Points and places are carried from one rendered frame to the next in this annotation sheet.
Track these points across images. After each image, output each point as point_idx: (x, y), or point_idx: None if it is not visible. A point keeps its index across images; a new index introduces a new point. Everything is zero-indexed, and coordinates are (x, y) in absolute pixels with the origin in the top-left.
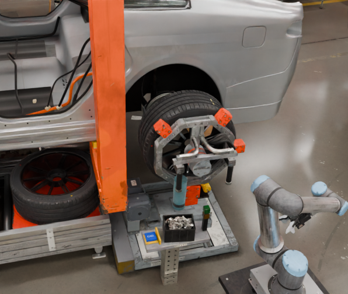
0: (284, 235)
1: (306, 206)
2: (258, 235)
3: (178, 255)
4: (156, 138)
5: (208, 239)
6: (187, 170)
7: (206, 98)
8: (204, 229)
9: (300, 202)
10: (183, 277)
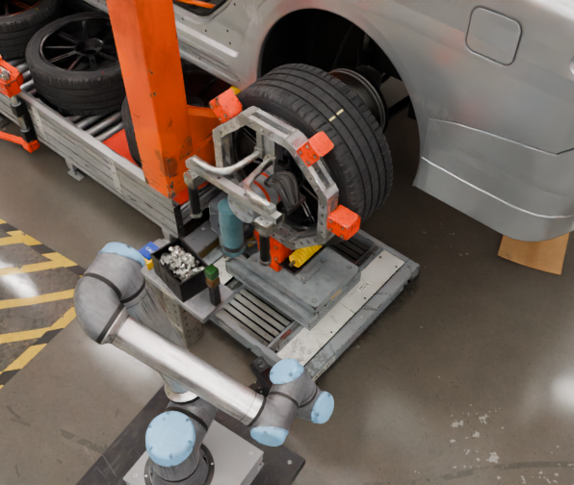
0: (400, 445)
1: (124, 344)
2: (364, 407)
3: (178, 309)
4: None
5: (199, 318)
6: None
7: (333, 103)
8: (212, 302)
9: (101, 325)
10: (201, 351)
